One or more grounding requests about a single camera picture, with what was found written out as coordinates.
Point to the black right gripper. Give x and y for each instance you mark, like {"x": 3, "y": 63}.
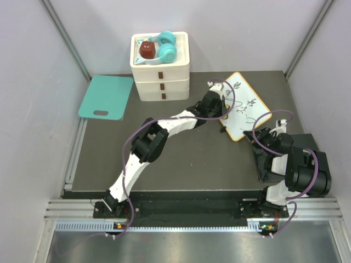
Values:
{"x": 264, "y": 132}

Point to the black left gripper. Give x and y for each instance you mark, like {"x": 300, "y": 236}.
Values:
{"x": 222, "y": 106}

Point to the yellow-framed whiteboard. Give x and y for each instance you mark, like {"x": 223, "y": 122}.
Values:
{"x": 248, "y": 106}

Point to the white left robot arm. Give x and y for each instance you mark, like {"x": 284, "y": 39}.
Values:
{"x": 148, "y": 142}

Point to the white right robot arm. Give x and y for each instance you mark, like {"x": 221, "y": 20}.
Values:
{"x": 293, "y": 162}

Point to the black notebook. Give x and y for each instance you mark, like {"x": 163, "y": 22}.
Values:
{"x": 263, "y": 160}

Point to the white three-drawer storage box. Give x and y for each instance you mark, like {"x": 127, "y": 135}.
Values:
{"x": 164, "y": 82}

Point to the teal cat-ear headphones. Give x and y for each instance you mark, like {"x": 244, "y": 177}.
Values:
{"x": 166, "y": 51}

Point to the dark red cube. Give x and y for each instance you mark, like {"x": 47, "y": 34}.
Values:
{"x": 147, "y": 50}

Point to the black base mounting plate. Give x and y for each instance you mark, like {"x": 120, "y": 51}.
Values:
{"x": 212, "y": 209}

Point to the teal cutting board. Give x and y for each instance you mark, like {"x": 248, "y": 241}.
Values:
{"x": 106, "y": 97}

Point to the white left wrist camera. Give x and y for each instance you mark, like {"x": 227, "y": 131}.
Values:
{"x": 216, "y": 87}

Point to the grey slotted cable duct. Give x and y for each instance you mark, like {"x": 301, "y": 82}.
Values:
{"x": 110, "y": 226}

